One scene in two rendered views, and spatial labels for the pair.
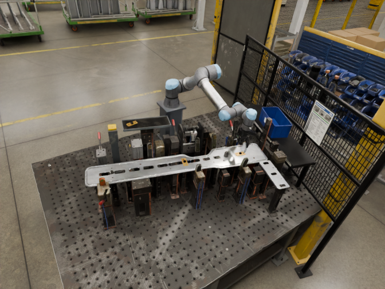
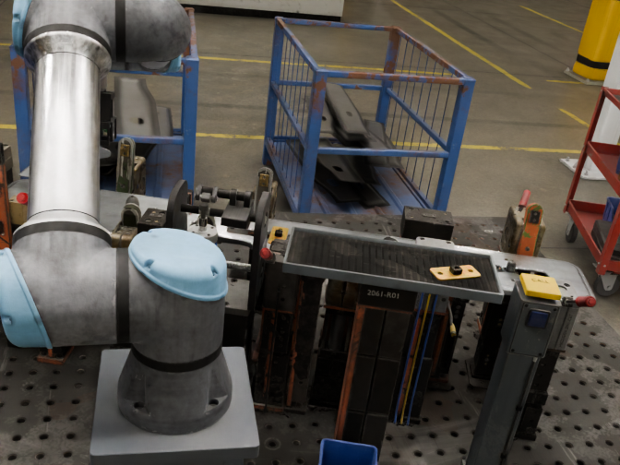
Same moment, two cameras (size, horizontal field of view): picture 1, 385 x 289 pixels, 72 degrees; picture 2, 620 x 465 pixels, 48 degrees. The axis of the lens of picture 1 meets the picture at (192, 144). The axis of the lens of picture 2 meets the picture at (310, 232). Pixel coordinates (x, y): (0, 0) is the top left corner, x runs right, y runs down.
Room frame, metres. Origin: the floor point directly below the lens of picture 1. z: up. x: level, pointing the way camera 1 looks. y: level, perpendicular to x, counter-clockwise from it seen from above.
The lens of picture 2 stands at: (2.74, 0.65, 1.74)
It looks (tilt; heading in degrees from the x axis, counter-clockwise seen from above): 27 degrees down; 203
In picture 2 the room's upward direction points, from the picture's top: 7 degrees clockwise
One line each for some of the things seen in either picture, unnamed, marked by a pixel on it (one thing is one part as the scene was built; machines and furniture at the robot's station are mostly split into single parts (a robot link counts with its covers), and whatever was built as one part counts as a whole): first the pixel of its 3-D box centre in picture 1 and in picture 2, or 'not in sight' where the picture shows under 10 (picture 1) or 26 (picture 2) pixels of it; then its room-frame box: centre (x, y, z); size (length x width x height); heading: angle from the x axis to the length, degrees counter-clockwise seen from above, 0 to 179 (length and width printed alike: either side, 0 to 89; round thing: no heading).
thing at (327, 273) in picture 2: (146, 123); (391, 263); (1.71, 0.38, 1.16); 0.37 x 0.14 x 0.02; 111
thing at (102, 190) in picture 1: (106, 206); (508, 277); (1.09, 0.53, 0.88); 0.15 x 0.11 x 0.36; 21
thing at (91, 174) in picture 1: (182, 163); (287, 237); (1.46, 0.06, 1.00); 1.38 x 0.22 x 0.02; 111
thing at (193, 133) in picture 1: (189, 148); (215, 298); (1.70, 0.02, 0.94); 0.18 x 0.13 x 0.49; 111
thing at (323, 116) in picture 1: (318, 122); not in sight; (1.74, -0.94, 1.30); 0.23 x 0.02 x 0.31; 21
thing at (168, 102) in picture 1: (171, 99); (176, 364); (2.13, 0.23, 1.15); 0.15 x 0.15 x 0.10
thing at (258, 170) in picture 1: (254, 182); not in sight; (1.49, -0.53, 0.84); 0.11 x 0.10 x 0.28; 21
